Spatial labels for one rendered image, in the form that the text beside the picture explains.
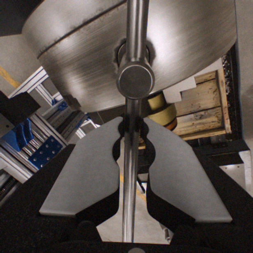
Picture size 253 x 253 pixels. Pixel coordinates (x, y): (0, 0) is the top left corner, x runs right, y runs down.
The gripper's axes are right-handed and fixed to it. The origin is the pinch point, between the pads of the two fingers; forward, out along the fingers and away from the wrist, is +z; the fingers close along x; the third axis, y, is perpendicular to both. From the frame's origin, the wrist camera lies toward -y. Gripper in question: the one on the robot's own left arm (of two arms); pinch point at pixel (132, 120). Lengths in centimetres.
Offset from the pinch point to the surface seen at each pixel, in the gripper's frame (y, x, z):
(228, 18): -7.5, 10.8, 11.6
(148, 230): 323, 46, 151
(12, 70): 31, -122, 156
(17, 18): -7.3, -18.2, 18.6
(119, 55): -3.8, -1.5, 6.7
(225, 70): 8, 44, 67
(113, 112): 5.7, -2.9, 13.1
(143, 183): 52, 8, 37
